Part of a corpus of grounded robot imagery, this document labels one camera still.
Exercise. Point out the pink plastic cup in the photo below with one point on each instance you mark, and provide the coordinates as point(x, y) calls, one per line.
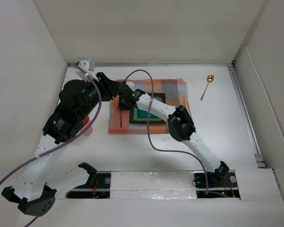
point(86, 127)

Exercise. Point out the green square plate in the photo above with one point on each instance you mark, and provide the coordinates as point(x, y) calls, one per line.
point(138, 116)

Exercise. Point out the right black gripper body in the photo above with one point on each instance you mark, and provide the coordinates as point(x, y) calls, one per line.
point(122, 105)

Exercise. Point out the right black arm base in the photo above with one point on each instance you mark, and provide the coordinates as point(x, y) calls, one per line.
point(227, 188)

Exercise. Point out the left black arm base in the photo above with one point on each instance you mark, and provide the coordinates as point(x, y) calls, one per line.
point(97, 186)

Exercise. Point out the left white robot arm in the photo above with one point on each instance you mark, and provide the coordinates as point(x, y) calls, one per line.
point(33, 196)

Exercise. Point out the gold spoon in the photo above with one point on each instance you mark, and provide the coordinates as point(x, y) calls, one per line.
point(210, 79)

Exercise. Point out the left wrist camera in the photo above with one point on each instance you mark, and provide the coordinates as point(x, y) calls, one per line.
point(87, 64)

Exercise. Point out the gold fork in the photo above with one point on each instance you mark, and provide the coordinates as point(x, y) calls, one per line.
point(121, 123)

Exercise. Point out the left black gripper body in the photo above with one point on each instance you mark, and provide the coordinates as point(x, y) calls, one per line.
point(93, 100)

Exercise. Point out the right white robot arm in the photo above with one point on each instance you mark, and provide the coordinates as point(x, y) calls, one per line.
point(181, 128)

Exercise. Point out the orange blue checkered cloth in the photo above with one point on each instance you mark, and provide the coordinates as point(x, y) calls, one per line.
point(176, 94)

